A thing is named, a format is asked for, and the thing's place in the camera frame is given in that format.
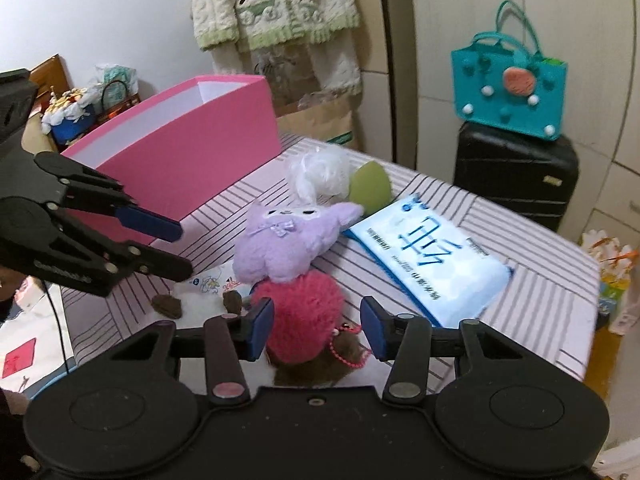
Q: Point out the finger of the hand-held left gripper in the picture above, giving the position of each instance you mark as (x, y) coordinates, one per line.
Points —
(167, 265)
(150, 223)

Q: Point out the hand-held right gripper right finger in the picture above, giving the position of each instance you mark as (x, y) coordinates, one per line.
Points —
(372, 329)

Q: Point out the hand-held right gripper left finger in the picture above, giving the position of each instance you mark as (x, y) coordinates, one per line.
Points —
(261, 329)

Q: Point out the pink fluffy pompom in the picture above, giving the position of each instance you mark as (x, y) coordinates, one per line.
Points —
(305, 310)

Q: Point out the purple plush toy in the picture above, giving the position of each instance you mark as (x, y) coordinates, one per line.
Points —
(290, 245)

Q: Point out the pink cardboard box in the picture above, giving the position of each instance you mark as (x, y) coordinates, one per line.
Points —
(200, 135)

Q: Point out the green round sponge ball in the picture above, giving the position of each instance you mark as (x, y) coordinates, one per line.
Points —
(371, 185)

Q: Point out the white plastic bag ball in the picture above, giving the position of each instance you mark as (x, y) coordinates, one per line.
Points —
(320, 172)

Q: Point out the cartoon printed tissue packet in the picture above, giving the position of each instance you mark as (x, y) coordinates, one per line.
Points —
(210, 280)

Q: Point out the white flower bouquet blue box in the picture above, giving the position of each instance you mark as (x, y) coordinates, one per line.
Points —
(70, 126)

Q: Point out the brown wooden furniture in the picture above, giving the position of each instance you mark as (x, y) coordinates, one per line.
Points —
(52, 72)

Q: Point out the blue white wet wipes pack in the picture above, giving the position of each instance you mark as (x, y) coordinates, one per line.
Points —
(440, 270)

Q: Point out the white green plastic bag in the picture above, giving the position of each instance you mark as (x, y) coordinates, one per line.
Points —
(117, 85)

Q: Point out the pink striped bed sheet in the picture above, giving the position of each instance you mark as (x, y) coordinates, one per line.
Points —
(525, 310)

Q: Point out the white cloth red square print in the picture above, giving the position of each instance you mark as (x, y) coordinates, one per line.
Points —
(25, 355)

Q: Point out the brown paper bag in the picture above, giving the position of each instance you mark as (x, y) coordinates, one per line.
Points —
(320, 120)

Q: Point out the black hard suitcase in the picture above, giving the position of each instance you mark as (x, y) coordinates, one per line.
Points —
(510, 180)

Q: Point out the colourful cartoon gift bag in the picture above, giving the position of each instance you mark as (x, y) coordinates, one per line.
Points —
(615, 270)

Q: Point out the teal felt tote bag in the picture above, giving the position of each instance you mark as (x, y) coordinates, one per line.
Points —
(495, 105)

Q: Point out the black clothes rack pole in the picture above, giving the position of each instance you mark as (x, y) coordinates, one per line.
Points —
(392, 60)

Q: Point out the beige wardrobe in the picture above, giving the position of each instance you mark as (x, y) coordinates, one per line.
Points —
(435, 35)

